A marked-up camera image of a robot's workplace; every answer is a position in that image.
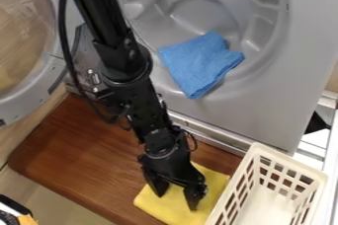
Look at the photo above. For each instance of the blue cloth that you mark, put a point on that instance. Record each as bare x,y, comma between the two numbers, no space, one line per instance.
199,63

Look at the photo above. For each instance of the white basket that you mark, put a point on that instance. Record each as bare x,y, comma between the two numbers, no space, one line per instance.
273,189

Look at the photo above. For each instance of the washing machine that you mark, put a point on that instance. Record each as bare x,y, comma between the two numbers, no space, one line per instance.
211,38

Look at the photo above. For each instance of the yellow cloth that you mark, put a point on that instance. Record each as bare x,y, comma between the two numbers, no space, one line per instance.
176,202

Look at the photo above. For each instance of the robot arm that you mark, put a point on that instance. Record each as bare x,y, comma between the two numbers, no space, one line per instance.
115,51

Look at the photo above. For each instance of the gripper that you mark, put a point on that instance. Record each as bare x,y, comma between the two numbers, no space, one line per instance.
168,160

